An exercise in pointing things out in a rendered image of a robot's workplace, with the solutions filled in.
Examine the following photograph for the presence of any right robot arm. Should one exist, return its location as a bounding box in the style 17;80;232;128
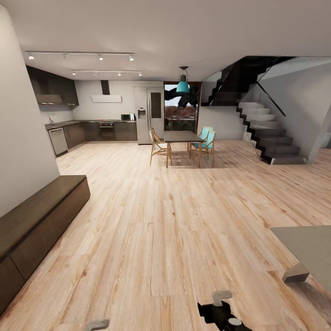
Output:
197;290;252;331

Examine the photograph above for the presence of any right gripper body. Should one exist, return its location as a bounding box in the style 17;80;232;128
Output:
203;302;231;327

